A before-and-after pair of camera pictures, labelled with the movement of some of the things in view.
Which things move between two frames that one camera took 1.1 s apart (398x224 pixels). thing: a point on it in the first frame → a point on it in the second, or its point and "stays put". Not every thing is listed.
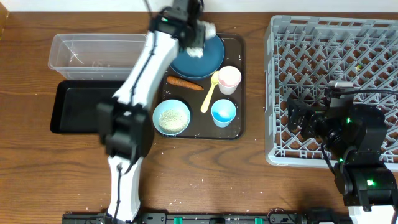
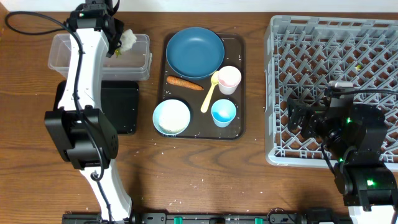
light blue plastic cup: x=223 y=111 stays put
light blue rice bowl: x=171 y=117 stays put
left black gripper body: x=197 y=35 → x=115 y=38
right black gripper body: x=302 y=115 stays put
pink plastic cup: x=229 y=78 stays put
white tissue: x=210 y=32 → x=127 y=40
